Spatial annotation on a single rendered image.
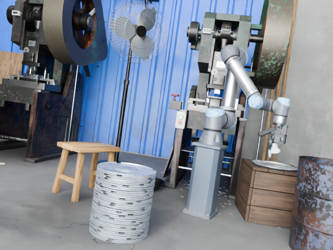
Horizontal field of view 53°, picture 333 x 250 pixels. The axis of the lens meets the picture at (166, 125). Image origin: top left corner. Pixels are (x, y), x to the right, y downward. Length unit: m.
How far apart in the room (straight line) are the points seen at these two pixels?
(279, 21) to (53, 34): 1.81
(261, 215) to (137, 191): 0.94
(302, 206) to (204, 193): 0.58
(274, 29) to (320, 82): 1.74
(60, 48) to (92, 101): 1.46
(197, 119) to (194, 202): 0.82
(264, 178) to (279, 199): 0.16
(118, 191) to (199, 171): 0.71
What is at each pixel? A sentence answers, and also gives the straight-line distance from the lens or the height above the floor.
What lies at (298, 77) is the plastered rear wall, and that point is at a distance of 4.20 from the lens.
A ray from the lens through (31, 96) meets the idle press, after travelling 3.21.
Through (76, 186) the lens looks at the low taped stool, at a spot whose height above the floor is 0.10.
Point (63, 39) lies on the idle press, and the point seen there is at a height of 1.09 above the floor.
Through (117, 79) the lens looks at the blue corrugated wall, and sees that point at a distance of 4.27.
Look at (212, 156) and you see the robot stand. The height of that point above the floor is 0.39.
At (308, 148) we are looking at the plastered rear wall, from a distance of 4.22.
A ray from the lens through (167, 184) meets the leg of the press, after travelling 2.71.
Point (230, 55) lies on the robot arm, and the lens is 2.09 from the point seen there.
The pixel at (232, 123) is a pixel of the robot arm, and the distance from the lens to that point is 2.22.
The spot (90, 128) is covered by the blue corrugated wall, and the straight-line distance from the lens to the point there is 4.40.
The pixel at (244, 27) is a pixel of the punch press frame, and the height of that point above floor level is 1.38.
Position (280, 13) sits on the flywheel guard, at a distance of 2.68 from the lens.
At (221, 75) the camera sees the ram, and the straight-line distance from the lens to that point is 2.84.
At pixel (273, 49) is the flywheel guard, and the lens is 2.63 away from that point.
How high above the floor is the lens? 0.64
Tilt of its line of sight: 3 degrees down
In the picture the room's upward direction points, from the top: 8 degrees clockwise
